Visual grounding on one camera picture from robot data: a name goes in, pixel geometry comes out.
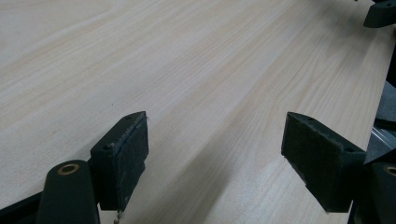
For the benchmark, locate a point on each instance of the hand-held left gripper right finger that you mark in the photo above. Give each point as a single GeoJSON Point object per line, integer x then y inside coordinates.
{"type": "Point", "coordinates": [320, 165]}

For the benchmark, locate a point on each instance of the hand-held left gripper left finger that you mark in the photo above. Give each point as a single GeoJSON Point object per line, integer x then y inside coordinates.
{"type": "Point", "coordinates": [120, 155]}

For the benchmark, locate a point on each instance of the silver metal stand bar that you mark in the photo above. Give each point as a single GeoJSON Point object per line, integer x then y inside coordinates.
{"type": "Point", "coordinates": [383, 137]}

